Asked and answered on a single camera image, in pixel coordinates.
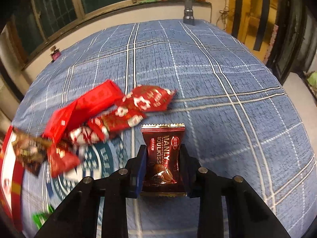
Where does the red white candy packet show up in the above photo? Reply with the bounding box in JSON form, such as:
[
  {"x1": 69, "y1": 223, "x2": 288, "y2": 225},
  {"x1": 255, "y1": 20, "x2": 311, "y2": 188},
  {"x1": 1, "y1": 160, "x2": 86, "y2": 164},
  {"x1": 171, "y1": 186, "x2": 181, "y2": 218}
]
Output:
[{"x1": 68, "y1": 126, "x2": 100, "y2": 146}]

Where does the brown Soulkiss chocolate packet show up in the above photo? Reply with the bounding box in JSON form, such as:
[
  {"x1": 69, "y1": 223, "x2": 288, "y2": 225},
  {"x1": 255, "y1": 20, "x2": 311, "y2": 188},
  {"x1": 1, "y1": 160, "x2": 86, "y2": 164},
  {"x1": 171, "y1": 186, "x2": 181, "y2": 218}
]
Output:
[{"x1": 141, "y1": 123, "x2": 186, "y2": 197}]

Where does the red candy packet middle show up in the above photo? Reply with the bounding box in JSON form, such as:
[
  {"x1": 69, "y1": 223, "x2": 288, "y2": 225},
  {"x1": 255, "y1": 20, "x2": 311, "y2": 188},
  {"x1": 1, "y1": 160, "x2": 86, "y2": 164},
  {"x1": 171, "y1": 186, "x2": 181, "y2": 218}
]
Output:
[{"x1": 87, "y1": 106, "x2": 146, "y2": 141}]

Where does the wood framed window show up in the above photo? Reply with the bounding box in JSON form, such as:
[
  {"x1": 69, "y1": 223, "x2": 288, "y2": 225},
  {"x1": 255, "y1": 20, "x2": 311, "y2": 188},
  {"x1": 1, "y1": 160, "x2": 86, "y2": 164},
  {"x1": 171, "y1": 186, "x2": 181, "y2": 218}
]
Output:
[{"x1": 7, "y1": 0, "x2": 205, "y2": 68}]

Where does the green snack packet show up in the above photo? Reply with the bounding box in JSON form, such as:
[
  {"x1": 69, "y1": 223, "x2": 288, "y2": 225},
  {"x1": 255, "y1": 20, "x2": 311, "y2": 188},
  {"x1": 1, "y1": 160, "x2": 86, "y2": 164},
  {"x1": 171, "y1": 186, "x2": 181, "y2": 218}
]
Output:
[{"x1": 32, "y1": 205, "x2": 55, "y2": 230}]

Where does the dark brown candy packet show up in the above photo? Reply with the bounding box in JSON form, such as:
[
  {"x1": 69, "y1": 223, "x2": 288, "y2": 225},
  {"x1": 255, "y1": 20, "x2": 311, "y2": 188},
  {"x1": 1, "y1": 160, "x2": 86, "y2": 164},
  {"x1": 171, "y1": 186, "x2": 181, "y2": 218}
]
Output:
[{"x1": 11, "y1": 127, "x2": 53, "y2": 176}]

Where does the red hexagonal box lid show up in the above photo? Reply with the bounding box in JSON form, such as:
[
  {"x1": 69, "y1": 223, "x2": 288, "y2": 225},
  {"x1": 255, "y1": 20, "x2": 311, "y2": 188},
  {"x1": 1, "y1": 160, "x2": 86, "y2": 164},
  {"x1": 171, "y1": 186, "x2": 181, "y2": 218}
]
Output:
[{"x1": 1, "y1": 126, "x2": 24, "y2": 231}]

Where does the red candy packet upper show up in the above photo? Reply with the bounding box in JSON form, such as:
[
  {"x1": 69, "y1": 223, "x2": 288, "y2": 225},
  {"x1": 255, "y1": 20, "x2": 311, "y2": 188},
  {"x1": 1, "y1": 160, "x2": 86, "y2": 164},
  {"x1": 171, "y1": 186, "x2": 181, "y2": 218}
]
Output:
[{"x1": 116, "y1": 85, "x2": 176, "y2": 112}]

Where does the small red candy packet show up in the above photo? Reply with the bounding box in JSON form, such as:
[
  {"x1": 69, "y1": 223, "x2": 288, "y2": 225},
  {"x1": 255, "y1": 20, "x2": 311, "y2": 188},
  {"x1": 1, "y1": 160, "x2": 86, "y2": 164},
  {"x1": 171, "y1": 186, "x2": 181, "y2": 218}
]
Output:
[{"x1": 47, "y1": 145, "x2": 81, "y2": 178}]

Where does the long red cake packet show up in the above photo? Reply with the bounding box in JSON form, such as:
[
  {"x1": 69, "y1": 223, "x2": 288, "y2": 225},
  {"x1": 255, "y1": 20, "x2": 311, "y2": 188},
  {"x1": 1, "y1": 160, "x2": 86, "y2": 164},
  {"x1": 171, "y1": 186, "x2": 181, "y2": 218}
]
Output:
[{"x1": 42, "y1": 80, "x2": 124, "y2": 144}]

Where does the grey metal flashlight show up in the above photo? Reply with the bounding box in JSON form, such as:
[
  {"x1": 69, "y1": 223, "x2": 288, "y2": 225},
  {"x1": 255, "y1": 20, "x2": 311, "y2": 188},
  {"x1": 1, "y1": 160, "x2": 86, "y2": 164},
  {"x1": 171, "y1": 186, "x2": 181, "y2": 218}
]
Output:
[{"x1": 183, "y1": 0, "x2": 195, "y2": 25}]

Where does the blue plaid tablecloth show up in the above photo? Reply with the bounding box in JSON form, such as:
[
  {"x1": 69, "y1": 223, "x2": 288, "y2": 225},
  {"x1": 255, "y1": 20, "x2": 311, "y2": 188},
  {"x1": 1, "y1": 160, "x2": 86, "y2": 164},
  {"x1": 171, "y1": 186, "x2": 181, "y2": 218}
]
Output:
[{"x1": 12, "y1": 19, "x2": 316, "y2": 237}]

